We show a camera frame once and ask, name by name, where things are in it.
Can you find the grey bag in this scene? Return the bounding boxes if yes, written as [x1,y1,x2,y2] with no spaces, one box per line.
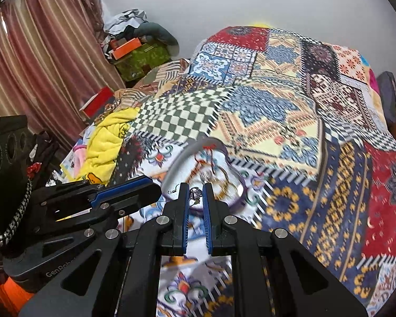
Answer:
[376,71,396,127]

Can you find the gold beaded bracelet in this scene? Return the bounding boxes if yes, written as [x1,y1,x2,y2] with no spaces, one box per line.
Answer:
[213,168,243,199]

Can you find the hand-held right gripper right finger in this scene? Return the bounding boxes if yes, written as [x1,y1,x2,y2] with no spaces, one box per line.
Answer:
[203,182,368,317]

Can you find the pink cloth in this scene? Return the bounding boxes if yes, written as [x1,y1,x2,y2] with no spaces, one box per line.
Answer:
[60,138,90,176]

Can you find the red bracelet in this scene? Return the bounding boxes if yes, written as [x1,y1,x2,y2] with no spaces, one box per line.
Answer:
[200,143,220,176]

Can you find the black white braided cord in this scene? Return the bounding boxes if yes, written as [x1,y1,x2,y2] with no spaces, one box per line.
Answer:
[0,178,34,248]

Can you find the striped brown blanket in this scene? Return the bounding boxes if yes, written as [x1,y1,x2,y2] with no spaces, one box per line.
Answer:
[114,59,191,110]

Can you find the red box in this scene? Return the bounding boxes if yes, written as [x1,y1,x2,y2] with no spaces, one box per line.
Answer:
[78,87,115,120]

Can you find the yellow towel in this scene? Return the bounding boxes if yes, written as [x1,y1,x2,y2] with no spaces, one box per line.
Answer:
[85,107,141,186]

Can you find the black and red clothes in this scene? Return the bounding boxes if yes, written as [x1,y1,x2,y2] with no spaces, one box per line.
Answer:
[26,129,63,186]

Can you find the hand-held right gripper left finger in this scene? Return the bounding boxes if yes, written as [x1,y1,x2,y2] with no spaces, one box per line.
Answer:
[18,182,190,317]

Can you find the striped red curtain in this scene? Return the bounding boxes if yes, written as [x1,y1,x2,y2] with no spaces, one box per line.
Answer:
[0,0,126,151]

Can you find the black speaker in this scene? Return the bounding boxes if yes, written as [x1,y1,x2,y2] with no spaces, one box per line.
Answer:
[0,115,34,236]

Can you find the floral orange blanket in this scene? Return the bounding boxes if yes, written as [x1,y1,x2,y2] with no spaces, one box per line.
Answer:
[359,52,384,97]

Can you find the patchwork printed blanket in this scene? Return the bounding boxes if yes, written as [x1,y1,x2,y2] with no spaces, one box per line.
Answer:
[112,26,396,317]

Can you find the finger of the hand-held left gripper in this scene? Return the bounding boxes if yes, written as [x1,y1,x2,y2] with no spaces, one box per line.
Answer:
[53,187,162,229]
[35,176,154,210]

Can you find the purple heart-shaped jewelry box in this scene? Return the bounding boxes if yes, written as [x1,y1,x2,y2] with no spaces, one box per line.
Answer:
[167,138,247,212]

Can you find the orange box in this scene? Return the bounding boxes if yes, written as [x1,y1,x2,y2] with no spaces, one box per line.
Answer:
[111,38,143,60]

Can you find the grey pillow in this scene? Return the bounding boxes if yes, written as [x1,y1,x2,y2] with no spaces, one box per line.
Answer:
[137,22,180,55]

